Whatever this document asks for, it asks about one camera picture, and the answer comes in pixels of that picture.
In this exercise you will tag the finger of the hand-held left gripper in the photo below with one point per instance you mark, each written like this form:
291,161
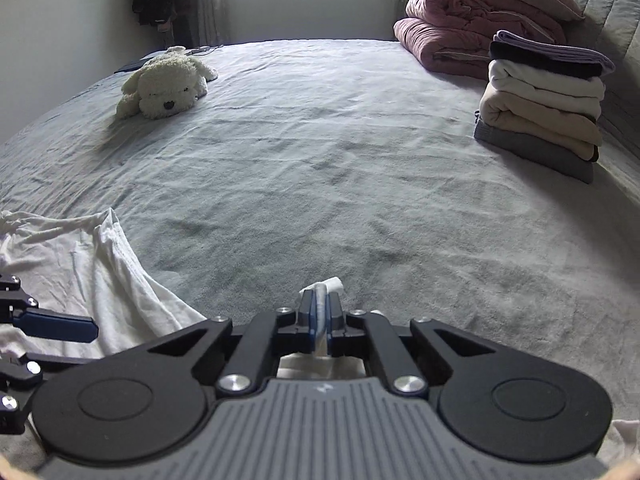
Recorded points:
15,375
55,329

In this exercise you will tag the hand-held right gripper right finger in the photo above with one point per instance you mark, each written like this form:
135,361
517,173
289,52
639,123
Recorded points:
334,325

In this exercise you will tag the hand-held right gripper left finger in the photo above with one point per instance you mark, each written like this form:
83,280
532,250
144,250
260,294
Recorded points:
311,316

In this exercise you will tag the white pants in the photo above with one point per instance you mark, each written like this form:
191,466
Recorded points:
90,270

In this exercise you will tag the bed with grey sheet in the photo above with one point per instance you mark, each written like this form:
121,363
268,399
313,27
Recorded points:
325,185

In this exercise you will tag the folded grey garment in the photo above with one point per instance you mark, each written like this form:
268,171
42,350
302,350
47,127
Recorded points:
535,152

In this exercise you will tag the white plush dog toy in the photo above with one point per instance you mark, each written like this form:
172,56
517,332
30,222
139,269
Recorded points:
165,85

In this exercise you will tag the dark flat tablet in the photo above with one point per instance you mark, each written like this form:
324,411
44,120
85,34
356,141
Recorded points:
132,64

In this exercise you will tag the folded pink quilt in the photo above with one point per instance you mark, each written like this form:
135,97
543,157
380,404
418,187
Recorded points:
450,25

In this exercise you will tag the folded dark garment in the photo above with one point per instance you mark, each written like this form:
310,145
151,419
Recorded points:
540,64

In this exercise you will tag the folded purple garment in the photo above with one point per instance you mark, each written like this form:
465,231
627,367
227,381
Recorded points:
555,52

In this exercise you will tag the grey quilted headboard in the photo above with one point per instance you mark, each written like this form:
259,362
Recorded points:
615,20

